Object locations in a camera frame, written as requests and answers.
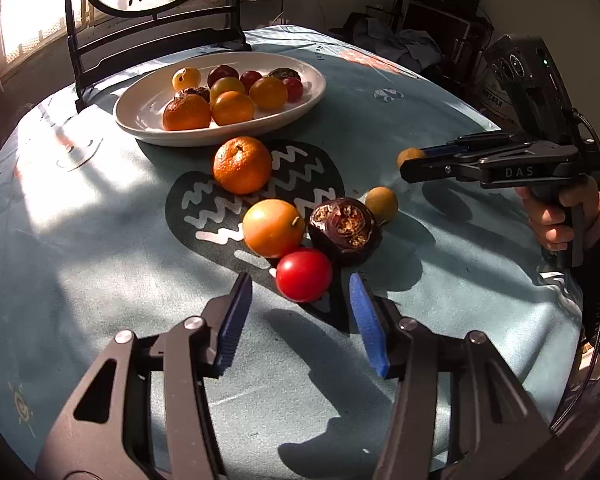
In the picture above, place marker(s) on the small yellow loquat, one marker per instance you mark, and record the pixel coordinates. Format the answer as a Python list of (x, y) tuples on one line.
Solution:
[(186, 78), (409, 155), (381, 204)]

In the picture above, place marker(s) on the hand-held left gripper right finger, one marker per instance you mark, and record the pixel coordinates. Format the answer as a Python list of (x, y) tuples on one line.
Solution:
[(367, 330)]

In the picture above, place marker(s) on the light blue tablecloth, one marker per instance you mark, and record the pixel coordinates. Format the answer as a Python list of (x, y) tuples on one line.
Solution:
[(105, 260)]

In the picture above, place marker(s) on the pile of clothes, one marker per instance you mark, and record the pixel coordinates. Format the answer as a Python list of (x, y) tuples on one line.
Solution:
[(405, 42)]

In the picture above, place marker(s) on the yellowish smooth orange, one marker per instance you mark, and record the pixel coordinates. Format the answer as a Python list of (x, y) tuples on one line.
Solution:
[(273, 227)]

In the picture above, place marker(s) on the small orange loquat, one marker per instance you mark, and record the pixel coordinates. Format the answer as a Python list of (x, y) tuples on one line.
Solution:
[(227, 85)]

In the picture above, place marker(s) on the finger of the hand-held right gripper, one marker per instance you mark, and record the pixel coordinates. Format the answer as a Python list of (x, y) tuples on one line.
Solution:
[(430, 170), (460, 146)]

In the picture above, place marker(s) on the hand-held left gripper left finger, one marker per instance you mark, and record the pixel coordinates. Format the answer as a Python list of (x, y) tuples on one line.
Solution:
[(230, 330)]

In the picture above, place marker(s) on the dark brown mangosteen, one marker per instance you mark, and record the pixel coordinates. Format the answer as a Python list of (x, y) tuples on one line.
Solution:
[(345, 230), (197, 92), (284, 73)]

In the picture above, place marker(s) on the red cherry tomato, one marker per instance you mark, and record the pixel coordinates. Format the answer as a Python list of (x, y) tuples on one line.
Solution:
[(303, 275), (293, 89), (250, 79), (222, 74)]

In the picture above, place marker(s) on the white oval plate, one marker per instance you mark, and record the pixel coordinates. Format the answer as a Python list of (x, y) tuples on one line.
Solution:
[(140, 120)]

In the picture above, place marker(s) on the bumpy mandarin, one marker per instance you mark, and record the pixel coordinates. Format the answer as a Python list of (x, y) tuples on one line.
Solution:
[(242, 165), (186, 112)]

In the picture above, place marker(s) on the person's right hand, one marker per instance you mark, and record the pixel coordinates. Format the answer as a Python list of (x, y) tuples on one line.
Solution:
[(545, 220)]

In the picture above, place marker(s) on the bright window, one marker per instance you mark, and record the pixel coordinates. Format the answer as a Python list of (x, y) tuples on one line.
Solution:
[(30, 10)]

